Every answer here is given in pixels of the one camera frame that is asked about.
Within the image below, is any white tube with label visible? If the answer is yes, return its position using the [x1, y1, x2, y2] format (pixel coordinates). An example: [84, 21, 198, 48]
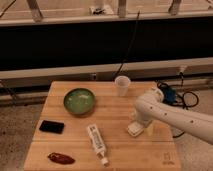
[86, 124, 109, 166]

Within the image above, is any dark red chili pepper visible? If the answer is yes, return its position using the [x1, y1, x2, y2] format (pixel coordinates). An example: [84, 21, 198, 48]
[48, 152, 75, 164]

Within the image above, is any black cable on floor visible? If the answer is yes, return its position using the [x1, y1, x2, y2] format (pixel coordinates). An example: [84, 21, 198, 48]
[156, 71, 200, 139]

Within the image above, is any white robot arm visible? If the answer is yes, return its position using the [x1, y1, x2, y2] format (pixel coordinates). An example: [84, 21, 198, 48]
[134, 88, 213, 145]

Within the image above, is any wooden cutting board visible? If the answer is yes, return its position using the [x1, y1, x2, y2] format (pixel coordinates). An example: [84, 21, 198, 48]
[24, 81, 181, 171]

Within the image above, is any white plastic cup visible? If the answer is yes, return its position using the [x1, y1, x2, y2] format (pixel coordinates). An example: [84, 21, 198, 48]
[115, 76, 131, 97]

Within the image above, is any blue object on floor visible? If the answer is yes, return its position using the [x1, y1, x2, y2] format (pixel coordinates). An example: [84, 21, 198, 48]
[162, 88, 175, 104]

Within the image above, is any black smartphone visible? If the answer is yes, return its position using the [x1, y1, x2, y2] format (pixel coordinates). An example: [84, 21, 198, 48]
[39, 120, 64, 134]

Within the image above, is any green ceramic bowl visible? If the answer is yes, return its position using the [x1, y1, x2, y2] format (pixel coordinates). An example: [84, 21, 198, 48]
[63, 88, 95, 116]

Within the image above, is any black hanging cable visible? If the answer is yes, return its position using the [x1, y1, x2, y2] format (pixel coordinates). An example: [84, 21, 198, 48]
[113, 9, 141, 79]

